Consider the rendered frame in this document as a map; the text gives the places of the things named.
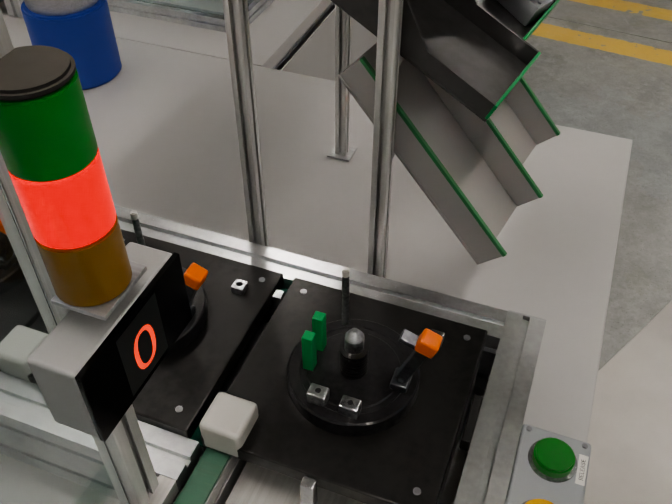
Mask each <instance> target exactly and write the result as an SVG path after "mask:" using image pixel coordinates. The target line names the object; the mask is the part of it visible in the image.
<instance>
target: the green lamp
mask: <svg viewBox="0 0 672 504"><path fill-rule="evenodd" d="M97 151H98V145H97V141H96V137H95V134H94V130H93V126H92V123H91V119H90V115H89V112H88V108H87V104H86V101H85V97H84V93H83V90H82V86H81V82H80V79H79V75H78V72H77V69H76V71H75V74H74V75H73V77H72V78H71V79H70V80H69V82H68V83H67V84H65V85H64V86H63V87H61V88H60V89H59V90H57V91H55V92H53V93H51V94H48V95H45V96H42V97H39V98H35V99H30V100H24V101H3V100H0V152H1V154H2V157H3V159H4V162H5V164H6V167H7V169H8V171H9V172H10V173H11V174H12V175H14V176H15V177H17V178H20V179H23V180H27V181H32V182H48V181H55V180H60V179H63V178H66V177H69V176H72V175H74V174H76V173H78V172H80V171H81V170H83V169H84V168H86V167H87V166H88V165H89V164H90V163H91V162H92V161H93V160H94V158H95V157H96V155H97Z"/></svg>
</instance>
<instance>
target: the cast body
mask: <svg viewBox="0 0 672 504"><path fill-rule="evenodd" d="M497 1H498V2H499V3H500V4H501V5H502V6H503V7H504V8H505V9H507V10H508V11H509V12H510V13H511V14H512V15H513V16H514V17H515V18H516V19H517V20H518V21H519V22H520V23H521V24H523V25H524V26H527V25H528V24H530V23H532V22H533V21H535V20H537V19H539V18H540V17H542V16H543V14H544V13H545V12H546V10H547V9H548V8H549V6H550V5H551V4H552V3H553V1H554V0H497Z"/></svg>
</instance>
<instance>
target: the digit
mask: <svg viewBox="0 0 672 504"><path fill-rule="evenodd" d="M116 345H117V348H118V351H119V354H120V357H121V360H122V363H123V366H124V370H125V373H126V376H127V379H128V382H129V385H130V388H131V391H132V394H133V396H134V395H135V394H136V392H137V391H138V389H139V388H140V387H141V385H142V384H143V382H144V381H145V379H146V378H147V377H148V375H149V374H150V372H151V371H152V370H153V368H154V367H155V365H156V364H157V362H158V361H159V360H160V358H161V357H162V355H163V354H164V352H165V351H166V350H167V348H168V344H167V340H166V336H165V332H164V328H163V324H162V320H161V316H160V312H159V308H158V304H157V300H156V296H155V292H154V294H153V295H152V296H151V297H150V299H149V300H148V301H147V303H146V304H145V305H144V306H143V308H142V309H141V310H140V312H139V313H138V314H137V316H136V317H135V318H134V319H133V321H132V322H131V323H130V325H129V326H128V327H127V328H126V330H125V331H124V332H123V334H122V335H121V336H120V337H119V339H118V340H117V341H116Z"/></svg>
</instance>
